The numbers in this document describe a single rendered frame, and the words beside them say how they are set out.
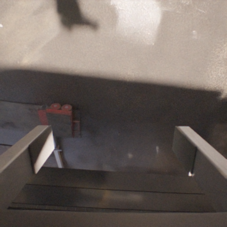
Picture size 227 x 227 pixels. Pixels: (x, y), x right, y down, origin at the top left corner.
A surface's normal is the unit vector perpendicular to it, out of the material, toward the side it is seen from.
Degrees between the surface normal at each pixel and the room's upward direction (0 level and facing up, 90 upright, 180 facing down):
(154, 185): 90
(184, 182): 90
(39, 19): 0
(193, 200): 90
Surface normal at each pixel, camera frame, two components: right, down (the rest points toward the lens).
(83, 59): -0.06, 0.67
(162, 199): 0.11, -0.73
